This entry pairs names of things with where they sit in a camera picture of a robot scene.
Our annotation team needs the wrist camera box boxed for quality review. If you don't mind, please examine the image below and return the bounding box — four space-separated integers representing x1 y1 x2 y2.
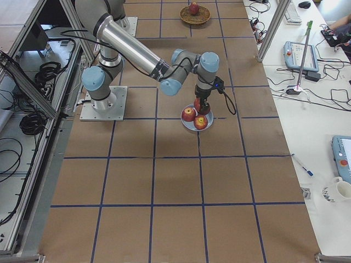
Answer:
213 76 225 94

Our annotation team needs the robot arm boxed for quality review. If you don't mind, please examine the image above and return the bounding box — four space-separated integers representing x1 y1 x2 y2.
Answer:
75 1 224 107

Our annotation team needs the woven wicker basket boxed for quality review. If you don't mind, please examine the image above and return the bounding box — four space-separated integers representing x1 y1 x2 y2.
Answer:
179 5 211 26

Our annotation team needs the yellow-red apple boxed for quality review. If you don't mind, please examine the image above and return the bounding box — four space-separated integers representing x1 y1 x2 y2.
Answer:
193 98 203 112

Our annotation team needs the black power adapter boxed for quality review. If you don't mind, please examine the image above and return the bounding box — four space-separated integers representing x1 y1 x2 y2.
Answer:
305 71 321 82

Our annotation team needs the green tipped stick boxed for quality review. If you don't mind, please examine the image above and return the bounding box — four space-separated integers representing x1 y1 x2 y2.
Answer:
293 20 313 94

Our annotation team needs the red apple on plate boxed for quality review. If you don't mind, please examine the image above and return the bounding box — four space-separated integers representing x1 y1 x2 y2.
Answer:
198 105 211 115
193 115 208 130
181 107 196 122

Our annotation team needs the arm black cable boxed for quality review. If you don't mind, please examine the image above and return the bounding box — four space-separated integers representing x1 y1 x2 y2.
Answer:
220 90 237 116

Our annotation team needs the dark red apple in basket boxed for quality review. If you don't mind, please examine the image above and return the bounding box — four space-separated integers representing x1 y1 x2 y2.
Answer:
188 2 199 15

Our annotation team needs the white mug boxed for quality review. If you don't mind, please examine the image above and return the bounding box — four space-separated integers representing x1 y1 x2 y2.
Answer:
322 176 350 203

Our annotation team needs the aluminium frame post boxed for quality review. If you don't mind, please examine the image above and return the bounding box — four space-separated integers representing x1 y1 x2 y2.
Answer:
256 0 290 62

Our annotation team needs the blue white pen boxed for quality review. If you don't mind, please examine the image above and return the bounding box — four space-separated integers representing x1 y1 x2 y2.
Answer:
291 153 314 176

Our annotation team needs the black computer mouse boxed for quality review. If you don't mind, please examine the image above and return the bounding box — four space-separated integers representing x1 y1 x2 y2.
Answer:
298 1 311 9

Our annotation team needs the white keyboard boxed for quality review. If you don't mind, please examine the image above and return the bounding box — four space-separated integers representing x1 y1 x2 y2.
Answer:
285 1 302 26

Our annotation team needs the blue teach pendant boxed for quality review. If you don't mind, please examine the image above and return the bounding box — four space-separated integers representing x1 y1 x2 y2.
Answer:
283 41 319 72
332 135 351 183

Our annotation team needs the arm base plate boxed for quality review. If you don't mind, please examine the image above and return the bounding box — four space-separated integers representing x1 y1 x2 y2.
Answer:
117 16 138 37
80 86 128 121

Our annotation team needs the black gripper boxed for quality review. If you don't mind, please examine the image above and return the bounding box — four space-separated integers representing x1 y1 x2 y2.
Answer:
195 85 211 107

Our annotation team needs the light blue plate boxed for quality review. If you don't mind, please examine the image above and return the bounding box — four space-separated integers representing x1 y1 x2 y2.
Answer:
180 104 214 132

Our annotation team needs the aluminium side rail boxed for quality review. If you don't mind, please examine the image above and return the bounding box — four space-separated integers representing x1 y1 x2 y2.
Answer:
1 51 58 119

